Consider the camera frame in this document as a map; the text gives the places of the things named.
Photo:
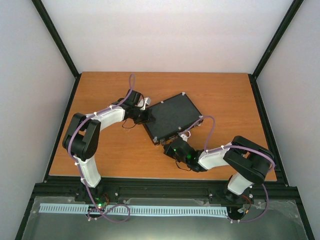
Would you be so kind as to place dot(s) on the black frame post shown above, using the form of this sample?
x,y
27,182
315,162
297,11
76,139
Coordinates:
x,y
284,24
44,15

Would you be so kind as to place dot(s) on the black poker set case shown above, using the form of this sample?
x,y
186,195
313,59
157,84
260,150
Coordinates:
x,y
170,117

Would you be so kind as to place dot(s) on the left black frame post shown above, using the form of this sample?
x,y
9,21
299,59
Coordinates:
x,y
44,15

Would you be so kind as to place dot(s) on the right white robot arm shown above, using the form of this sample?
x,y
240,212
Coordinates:
x,y
251,162

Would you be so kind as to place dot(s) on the light blue cable duct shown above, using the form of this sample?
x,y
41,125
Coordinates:
x,y
136,210

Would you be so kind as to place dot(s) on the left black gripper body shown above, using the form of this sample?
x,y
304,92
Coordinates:
x,y
138,119

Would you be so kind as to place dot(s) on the right black frame post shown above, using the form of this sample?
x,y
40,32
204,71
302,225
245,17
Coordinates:
x,y
284,24

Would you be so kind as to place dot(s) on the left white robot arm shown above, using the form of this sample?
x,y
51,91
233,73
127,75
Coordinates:
x,y
82,136

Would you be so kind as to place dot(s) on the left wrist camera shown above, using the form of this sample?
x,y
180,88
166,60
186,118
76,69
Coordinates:
x,y
144,103

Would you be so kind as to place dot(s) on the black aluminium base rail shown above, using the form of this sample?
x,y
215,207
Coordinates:
x,y
118,189

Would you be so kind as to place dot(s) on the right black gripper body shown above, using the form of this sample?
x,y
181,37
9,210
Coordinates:
x,y
170,152

